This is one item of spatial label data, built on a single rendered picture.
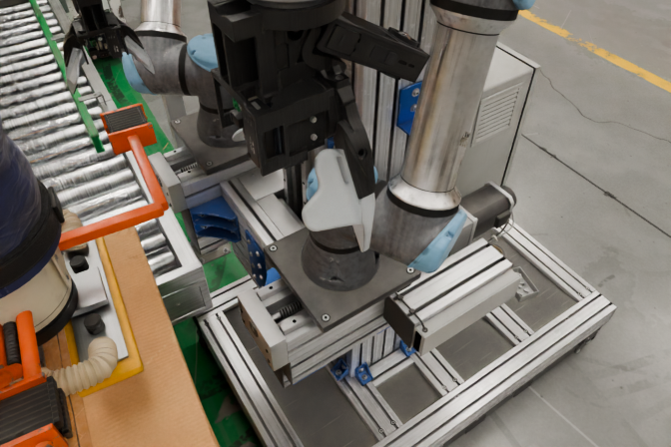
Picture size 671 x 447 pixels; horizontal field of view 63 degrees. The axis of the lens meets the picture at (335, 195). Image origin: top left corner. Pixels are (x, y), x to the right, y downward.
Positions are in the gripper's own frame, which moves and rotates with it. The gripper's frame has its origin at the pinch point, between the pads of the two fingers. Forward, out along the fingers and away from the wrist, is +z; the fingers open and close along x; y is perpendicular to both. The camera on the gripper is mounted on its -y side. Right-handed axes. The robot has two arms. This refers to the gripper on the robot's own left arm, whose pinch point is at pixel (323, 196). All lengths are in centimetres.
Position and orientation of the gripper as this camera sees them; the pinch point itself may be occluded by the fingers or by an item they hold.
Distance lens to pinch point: 50.2
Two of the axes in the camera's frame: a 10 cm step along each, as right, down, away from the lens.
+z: 0.0, 7.1, 7.0
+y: -8.3, 3.9, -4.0
